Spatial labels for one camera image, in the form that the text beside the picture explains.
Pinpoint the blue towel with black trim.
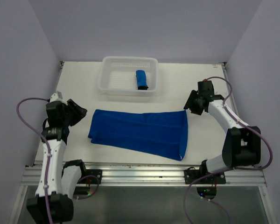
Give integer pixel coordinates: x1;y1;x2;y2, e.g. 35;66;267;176
136;70;148;90

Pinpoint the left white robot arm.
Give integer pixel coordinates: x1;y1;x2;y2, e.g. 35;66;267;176
27;99;88;224

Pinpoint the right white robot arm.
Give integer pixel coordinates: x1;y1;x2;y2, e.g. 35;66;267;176
184;80;261;183

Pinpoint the white plastic mesh basket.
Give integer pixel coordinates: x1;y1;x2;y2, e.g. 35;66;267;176
98;56;159;97

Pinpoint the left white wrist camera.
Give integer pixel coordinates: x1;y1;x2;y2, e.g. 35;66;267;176
49;91;63;103

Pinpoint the left black base bracket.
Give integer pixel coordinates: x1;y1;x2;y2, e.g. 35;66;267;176
84;169;103;185

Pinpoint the black base bracket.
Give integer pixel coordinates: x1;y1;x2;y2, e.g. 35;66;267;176
84;169;103;185
184;167;226;184

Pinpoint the aluminium mounting rail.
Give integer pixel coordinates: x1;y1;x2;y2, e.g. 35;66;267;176
21;163;266;187

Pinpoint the right black base bracket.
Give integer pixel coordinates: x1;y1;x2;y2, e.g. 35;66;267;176
184;167;226;184

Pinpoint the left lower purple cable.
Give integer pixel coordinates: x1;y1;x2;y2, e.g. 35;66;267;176
73;175;100;200

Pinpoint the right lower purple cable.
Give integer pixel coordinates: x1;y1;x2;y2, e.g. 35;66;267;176
183;172;231;224

